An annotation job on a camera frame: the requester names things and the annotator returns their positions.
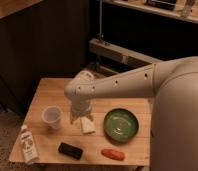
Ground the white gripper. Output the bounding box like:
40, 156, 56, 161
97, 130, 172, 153
70, 100, 94, 124

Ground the white sponge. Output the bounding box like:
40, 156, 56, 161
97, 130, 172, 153
81, 117, 95, 134

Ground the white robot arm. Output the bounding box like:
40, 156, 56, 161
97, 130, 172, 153
65, 56, 198, 171

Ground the black rectangular sponge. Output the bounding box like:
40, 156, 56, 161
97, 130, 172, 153
58, 143, 83, 160

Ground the green ceramic bowl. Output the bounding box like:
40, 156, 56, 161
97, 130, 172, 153
103, 108, 139, 143

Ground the wooden table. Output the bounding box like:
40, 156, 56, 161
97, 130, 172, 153
8, 77, 155, 167

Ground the orange red oblong object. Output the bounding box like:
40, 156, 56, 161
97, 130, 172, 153
101, 149, 125, 161

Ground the white plastic bottle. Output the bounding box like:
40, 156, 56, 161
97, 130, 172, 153
20, 125, 39, 165

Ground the vertical metal pole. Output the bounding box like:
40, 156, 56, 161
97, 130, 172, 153
99, 0, 103, 40

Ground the metal shelf rail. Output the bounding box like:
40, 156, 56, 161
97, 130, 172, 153
89, 38, 160, 67

